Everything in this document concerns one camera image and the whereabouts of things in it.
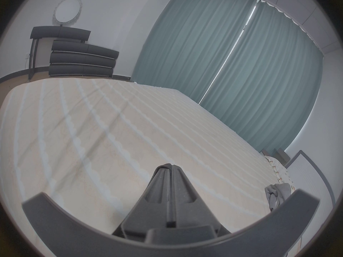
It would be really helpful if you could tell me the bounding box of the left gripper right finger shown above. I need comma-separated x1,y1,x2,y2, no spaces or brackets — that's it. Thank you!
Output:
172,164,232,238

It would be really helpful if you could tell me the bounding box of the white printed pillow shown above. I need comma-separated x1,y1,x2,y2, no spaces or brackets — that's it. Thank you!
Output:
264,155,295,193

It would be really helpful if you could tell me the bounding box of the grey garment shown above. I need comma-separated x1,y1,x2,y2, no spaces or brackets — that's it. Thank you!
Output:
265,182,291,211

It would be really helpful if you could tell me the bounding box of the black dressing table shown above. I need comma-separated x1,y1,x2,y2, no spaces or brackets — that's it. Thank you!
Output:
28,26,92,80

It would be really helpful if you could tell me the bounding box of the blue-green curtain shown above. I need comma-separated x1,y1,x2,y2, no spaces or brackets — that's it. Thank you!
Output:
131,0,257,104
200,0,324,153

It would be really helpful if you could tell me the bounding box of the bed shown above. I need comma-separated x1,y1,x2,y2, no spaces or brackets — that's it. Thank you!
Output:
0,78,337,257

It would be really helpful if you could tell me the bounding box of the grey bedside table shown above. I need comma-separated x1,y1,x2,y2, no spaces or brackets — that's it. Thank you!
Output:
261,147,290,163

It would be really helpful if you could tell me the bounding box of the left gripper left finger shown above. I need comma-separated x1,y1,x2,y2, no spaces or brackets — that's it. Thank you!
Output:
112,163,172,242

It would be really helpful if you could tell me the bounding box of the round white mirror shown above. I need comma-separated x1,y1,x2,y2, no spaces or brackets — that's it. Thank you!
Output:
54,0,82,26

